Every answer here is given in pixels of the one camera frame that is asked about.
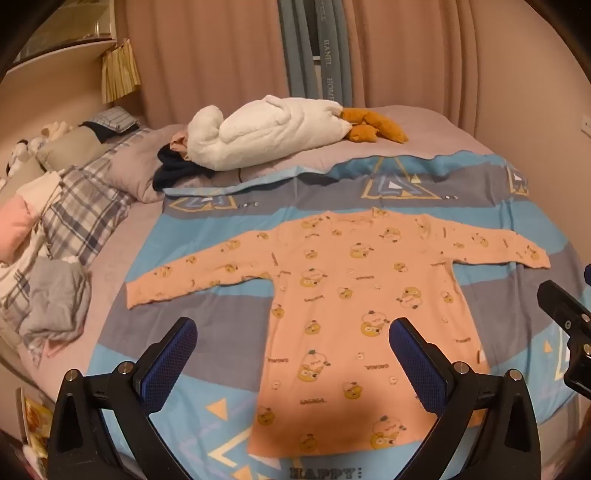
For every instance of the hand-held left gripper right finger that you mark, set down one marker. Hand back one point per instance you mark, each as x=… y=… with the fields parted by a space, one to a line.
x=414 y=362

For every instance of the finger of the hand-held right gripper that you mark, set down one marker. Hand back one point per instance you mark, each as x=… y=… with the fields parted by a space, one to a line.
x=561 y=302

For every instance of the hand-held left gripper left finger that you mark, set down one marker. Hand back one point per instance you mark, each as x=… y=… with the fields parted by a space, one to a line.
x=171 y=357

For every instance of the peach cartoon print shirt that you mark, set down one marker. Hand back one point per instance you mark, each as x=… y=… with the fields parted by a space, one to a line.
x=346 y=300

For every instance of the blue grey printed blanket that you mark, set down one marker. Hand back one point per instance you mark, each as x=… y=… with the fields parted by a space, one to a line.
x=207 y=318

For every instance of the crumpled grey cloth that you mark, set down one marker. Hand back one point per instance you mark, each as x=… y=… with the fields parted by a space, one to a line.
x=57 y=300

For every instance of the illustrated book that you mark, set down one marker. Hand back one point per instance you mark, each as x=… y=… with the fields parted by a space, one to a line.
x=36 y=424

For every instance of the dark navy garment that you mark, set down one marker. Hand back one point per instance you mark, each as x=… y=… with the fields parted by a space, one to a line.
x=171 y=177

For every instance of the grey pillow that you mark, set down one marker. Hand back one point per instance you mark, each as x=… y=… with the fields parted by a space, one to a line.
x=134 y=166

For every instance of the pink and white cloth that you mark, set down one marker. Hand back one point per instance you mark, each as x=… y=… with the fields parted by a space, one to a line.
x=18 y=221

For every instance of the mauve bed sheet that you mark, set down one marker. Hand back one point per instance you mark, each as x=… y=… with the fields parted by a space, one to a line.
x=443 y=129

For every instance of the small pink cloth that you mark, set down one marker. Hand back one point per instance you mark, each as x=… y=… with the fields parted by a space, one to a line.
x=179 y=141

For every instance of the beige bolster pillow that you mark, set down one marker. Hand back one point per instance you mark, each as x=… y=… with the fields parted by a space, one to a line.
x=74 y=145

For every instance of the small plaid pillow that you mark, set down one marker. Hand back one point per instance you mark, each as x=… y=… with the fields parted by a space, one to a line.
x=113 y=119

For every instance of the white goose plush toy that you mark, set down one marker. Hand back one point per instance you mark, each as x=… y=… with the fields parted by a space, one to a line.
x=277 y=127

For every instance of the pile of stuffed toys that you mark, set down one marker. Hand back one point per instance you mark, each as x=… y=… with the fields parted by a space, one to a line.
x=32 y=145

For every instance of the yellow hanging cloth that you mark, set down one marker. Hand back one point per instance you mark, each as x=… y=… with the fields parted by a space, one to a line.
x=120 y=71

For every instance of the pink curtain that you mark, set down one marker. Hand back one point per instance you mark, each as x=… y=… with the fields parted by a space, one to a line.
x=207 y=60

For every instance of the blue curtain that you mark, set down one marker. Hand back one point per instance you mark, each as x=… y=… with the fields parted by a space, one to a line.
x=328 y=50

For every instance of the curved wall shelf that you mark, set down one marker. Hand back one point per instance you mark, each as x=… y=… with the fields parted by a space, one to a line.
x=60 y=46

